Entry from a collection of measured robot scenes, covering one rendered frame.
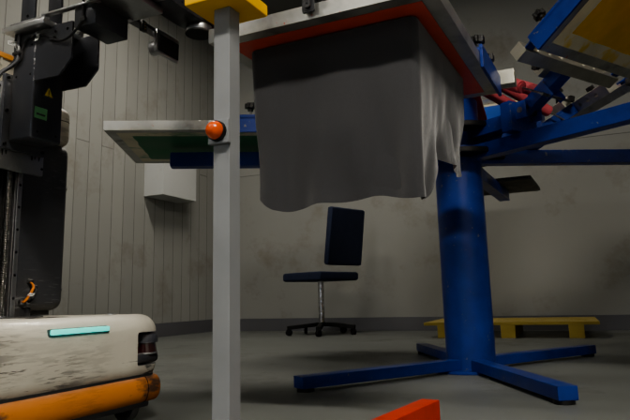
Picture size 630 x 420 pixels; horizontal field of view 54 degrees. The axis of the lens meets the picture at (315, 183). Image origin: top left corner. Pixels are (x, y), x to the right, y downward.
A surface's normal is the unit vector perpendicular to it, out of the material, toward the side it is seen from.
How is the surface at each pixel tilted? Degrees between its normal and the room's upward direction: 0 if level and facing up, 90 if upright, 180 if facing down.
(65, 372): 90
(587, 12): 148
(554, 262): 90
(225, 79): 90
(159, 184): 90
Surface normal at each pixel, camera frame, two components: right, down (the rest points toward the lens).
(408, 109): -0.54, -0.14
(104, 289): 0.91, -0.10
